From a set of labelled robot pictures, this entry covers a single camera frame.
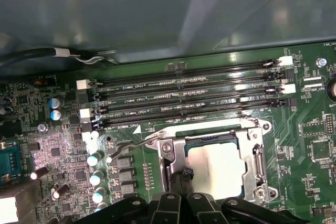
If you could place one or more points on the green motherboard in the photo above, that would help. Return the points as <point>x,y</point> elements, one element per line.
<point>288,129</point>

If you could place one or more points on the RAM slot with black latches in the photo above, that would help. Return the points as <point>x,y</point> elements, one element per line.
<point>157,115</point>
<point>157,90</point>

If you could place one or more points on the CPU socket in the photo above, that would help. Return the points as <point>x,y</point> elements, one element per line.
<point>260,126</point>

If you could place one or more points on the silver-topped CPU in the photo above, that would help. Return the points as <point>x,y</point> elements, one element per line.
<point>220,169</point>

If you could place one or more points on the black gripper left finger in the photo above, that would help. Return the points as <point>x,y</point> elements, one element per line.
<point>165,208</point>

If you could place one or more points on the RAM slot with white latches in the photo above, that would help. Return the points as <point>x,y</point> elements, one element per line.
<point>157,76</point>
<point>157,102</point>

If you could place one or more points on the round coin cell battery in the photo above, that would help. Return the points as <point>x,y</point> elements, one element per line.
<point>333,90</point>

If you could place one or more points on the black open PC case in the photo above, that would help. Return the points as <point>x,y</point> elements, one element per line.
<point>131,11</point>

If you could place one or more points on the silver board screw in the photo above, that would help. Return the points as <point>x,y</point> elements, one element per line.
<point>321,62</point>

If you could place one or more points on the silver rear port housing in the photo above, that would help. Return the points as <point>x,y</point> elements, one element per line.
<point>26,195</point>

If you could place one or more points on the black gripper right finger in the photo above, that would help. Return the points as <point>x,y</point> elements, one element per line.
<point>202,208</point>

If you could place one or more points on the metal socket cover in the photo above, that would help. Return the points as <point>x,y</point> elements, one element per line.
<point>178,150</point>

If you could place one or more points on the silver electrolytic capacitor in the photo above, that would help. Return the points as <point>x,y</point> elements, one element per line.
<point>96,178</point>
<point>93,159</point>
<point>55,102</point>
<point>99,195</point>
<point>56,115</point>

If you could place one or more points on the blue rear port connector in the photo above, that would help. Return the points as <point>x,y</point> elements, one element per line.
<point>6,165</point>

